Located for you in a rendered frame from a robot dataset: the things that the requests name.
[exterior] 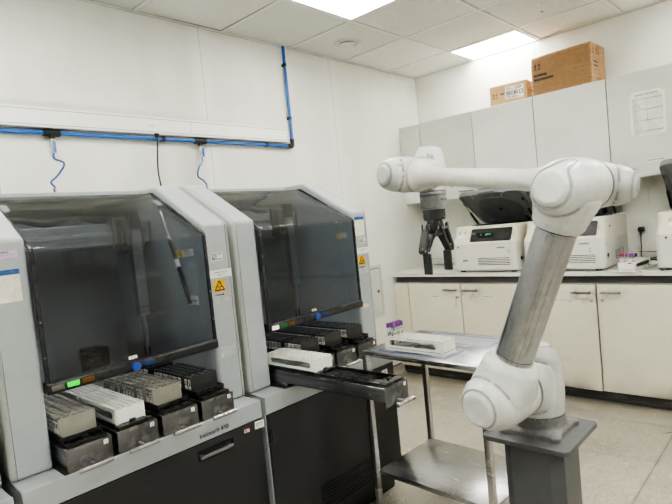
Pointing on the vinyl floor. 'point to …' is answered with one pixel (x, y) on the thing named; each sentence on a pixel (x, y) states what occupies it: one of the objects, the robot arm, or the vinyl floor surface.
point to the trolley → (455, 478)
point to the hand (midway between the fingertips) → (438, 267)
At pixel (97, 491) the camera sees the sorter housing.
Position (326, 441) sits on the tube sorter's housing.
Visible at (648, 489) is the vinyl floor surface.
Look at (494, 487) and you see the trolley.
